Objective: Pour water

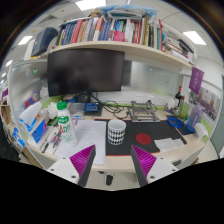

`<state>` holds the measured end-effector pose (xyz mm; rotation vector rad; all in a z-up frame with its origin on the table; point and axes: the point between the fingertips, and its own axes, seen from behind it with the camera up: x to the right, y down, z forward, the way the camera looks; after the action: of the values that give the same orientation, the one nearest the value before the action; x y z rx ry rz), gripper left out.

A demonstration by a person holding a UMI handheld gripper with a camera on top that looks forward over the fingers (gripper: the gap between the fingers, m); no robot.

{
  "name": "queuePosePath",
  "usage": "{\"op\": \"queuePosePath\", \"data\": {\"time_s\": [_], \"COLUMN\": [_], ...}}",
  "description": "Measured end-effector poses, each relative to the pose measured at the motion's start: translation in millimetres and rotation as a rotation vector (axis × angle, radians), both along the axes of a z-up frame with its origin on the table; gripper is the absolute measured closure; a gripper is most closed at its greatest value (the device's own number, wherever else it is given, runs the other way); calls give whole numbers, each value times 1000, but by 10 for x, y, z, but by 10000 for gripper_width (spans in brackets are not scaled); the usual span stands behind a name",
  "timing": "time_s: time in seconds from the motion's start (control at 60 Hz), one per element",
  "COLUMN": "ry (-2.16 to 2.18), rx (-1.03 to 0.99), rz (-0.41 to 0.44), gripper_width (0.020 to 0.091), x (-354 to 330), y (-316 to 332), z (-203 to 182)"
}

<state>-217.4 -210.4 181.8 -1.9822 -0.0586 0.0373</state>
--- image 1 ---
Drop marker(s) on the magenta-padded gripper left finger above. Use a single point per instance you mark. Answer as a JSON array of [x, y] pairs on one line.
[[65, 168]]

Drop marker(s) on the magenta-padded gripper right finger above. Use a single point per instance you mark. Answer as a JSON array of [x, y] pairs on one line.
[[160, 168]]

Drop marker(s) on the white drink bottle green cap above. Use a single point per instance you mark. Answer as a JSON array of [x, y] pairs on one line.
[[66, 128]]

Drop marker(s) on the translucent purple water bottle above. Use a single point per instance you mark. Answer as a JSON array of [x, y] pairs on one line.
[[194, 118]]

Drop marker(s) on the white paper slip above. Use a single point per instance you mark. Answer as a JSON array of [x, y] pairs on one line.
[[168, 144]]

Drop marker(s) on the flat round red coaster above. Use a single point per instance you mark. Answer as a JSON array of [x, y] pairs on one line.
[[143, 138]]

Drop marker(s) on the black desk mat red edge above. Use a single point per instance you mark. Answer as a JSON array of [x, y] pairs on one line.
[[160, 130]]

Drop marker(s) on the white printed paper sheet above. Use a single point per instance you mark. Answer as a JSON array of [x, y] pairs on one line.
[[90, 133]]

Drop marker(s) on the blue tissue box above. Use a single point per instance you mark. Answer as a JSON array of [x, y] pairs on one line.
[[36, 128]]

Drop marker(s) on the white tissue pack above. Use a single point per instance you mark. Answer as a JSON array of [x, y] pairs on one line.
[[201, 131]]

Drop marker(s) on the black white patterned mug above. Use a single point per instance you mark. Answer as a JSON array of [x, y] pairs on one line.
[[116, 132]]

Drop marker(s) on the white tissue pile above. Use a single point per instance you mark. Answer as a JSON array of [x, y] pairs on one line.
[[50, 109]]

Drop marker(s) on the clear plastic box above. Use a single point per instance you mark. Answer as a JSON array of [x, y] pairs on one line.
[[76, 108]]

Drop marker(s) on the small blue device box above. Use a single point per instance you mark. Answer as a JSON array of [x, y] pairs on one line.
[[92, 107]]

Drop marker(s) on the blue box brown lid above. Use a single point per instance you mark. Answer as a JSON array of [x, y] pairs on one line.
[[70, 98]]

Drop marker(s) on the dark wine bottle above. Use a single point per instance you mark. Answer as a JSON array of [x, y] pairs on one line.
[[179, 96]]

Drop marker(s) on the purple hanging pennant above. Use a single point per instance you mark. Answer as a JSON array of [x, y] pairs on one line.
[[196, 80]]

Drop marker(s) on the black computer monitor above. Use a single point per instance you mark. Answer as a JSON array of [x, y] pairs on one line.
[[85, 70]]

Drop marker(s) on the wooden shelf with books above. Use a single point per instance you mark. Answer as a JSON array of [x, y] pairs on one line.
[[110, 31]]

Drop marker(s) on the white wall socket row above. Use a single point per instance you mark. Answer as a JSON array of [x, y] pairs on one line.
[[150, 99]]

